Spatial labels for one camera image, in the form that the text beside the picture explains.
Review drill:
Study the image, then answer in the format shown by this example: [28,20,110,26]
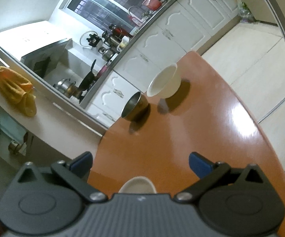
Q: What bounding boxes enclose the shallow cream bowl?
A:
[119,176,157,194]

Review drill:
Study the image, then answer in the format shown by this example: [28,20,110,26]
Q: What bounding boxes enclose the dark metal bowl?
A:
[121,91,149,121]

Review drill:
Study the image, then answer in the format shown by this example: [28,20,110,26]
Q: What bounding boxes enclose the tall cream bowl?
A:
[147,64,182,99]

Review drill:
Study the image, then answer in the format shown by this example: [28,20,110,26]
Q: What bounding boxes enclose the white lower kitchen cabinets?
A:
[81,0,238,128]

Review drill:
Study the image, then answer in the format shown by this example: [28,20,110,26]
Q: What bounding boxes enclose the kitchen window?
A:
[59,0,149,32]

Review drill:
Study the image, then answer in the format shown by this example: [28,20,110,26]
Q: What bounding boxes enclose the orange wooden table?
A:
[88,51,285,236]

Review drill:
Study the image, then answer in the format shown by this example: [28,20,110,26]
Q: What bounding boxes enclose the steel stock pot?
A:
[53,79,77,96]

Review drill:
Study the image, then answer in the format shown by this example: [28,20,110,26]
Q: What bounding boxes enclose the black wok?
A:
[78,59,96,91]

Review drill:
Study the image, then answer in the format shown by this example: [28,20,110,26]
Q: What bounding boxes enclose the yellow hanging towel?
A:
[0,66,37,117]

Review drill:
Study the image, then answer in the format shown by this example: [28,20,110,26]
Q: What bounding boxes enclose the silver range hood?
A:
[21,39,70,79]

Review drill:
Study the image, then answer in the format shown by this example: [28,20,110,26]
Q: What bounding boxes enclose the steel kettle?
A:
[98,47,116,62]

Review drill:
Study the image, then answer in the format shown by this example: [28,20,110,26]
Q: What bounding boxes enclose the silver thermos jug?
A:
[102,31,120,48]

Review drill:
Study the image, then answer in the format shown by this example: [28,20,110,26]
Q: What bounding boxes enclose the red thermos jug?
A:
[109,24,133,39]

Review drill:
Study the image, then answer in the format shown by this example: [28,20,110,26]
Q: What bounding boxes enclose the bag of green vegetables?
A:
[237,0,256,23]

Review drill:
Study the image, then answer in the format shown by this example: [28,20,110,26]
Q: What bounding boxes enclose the red detergent bottle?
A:
[129,15,142,27]

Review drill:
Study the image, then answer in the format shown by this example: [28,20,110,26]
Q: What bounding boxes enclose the red plastic basin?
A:
[142,0,162,11]

